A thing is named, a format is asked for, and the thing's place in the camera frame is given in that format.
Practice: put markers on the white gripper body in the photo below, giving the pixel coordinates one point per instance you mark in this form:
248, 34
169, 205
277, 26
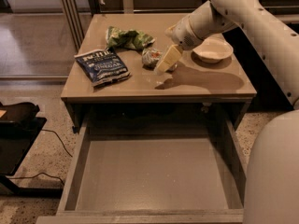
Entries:
183, 34

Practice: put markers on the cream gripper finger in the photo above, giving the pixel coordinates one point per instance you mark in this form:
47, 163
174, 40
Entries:
172, 54
170, 31

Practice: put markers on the crushed 7up can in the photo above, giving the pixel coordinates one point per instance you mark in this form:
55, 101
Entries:
151, 56

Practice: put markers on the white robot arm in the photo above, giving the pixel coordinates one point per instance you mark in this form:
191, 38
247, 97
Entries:
272, 187

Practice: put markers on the grey drawer cabinet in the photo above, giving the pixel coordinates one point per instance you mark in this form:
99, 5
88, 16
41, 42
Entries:
192, 81

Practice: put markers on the open grey top drawer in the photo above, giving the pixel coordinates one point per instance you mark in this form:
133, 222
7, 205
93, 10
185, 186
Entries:
163, 174

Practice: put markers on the white bowl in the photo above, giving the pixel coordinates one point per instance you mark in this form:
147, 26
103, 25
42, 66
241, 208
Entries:
213, 50

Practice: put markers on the green crumpled chip bag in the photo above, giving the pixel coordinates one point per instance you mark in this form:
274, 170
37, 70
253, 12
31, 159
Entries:
127, 39

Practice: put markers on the blue kettle chips bag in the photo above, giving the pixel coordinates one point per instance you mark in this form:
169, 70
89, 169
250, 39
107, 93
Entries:
102, 66

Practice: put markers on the black stand at left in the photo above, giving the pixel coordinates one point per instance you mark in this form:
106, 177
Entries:
19, 128

